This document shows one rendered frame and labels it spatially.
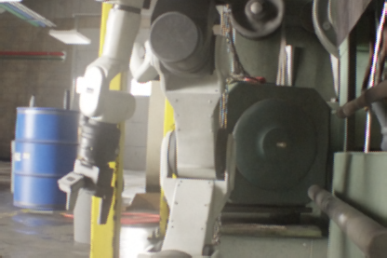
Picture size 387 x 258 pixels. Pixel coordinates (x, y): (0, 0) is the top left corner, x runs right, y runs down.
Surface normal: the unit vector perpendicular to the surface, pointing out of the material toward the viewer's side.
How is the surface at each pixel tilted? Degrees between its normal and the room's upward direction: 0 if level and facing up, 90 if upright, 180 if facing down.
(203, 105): 127
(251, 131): 88
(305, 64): 90
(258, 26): 83
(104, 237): 90
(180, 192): 49
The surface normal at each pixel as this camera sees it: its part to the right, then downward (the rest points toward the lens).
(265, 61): -0.13, -0.07
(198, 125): -0.17, 0.54
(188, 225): -0.10, -0.71
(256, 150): 0.15, -0.04
